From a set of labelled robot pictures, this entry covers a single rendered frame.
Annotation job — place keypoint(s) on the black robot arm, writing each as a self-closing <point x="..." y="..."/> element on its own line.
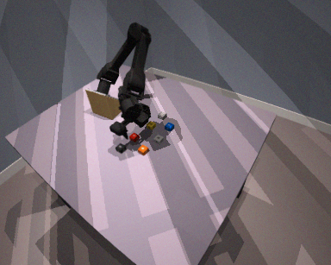
<point x="139" y="38"/>

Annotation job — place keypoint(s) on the blue block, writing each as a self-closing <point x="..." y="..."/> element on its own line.
<point x="169" y="127"/>

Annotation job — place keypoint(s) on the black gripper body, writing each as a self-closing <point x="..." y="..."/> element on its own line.
<point x="119" y="128"/>

